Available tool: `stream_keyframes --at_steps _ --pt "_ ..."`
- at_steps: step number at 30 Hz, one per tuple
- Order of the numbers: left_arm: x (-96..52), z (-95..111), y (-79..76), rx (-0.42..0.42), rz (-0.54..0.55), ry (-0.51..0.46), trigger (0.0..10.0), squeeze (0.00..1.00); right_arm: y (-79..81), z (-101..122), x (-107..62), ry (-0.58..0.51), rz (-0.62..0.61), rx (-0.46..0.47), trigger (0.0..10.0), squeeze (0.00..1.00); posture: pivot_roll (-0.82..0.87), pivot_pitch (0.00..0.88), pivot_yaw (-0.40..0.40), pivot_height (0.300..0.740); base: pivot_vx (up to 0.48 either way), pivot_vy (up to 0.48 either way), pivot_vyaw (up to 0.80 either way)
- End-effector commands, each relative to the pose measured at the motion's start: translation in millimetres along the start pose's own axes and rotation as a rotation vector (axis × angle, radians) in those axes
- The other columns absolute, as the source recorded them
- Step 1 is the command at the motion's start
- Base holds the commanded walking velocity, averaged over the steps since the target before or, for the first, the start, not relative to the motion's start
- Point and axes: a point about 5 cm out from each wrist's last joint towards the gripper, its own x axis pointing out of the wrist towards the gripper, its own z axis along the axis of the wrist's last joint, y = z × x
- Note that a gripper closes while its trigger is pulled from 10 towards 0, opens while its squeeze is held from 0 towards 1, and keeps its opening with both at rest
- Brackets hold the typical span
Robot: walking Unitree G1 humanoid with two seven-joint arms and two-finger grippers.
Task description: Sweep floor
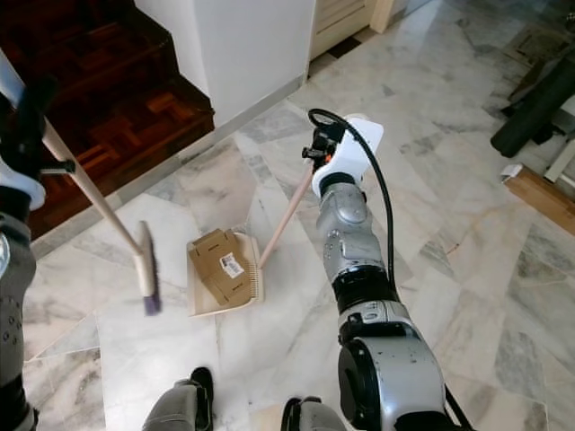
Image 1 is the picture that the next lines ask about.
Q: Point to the grey left robot foot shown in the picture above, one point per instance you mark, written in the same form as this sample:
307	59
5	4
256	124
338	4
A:
184	404

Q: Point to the wooden broom with white grip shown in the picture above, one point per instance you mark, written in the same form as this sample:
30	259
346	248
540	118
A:
108	211

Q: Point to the white metal rack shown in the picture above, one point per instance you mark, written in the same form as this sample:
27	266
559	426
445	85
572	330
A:
564	162

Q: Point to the beige louvered door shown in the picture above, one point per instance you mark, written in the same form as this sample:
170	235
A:
341	22

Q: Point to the brown wooden plank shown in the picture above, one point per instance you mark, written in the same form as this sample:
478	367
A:
544	197

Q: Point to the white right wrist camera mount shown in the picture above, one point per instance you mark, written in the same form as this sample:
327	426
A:
355	153

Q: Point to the grey robot foot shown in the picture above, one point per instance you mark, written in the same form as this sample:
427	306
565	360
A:
314	417
184	404

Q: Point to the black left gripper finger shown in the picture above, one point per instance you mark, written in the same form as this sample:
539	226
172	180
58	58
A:
36	94

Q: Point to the dark wooden stairs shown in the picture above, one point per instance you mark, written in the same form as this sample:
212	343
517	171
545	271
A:
126	90

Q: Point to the grey right robot foot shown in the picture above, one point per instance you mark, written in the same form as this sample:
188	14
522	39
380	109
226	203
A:
314	417

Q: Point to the black cylindrical bag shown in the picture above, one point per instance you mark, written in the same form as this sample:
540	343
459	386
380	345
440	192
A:
535	112

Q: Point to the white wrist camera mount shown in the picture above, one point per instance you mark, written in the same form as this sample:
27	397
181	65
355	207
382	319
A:
18	189
355	153

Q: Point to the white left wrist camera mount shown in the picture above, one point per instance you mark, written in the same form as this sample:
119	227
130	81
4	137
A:
18	189

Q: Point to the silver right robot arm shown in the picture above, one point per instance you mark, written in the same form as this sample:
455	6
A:
359	242

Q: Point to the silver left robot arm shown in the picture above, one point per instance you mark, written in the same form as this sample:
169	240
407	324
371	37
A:
13	296

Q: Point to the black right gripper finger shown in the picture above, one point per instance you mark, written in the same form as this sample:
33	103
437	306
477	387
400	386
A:
313	139

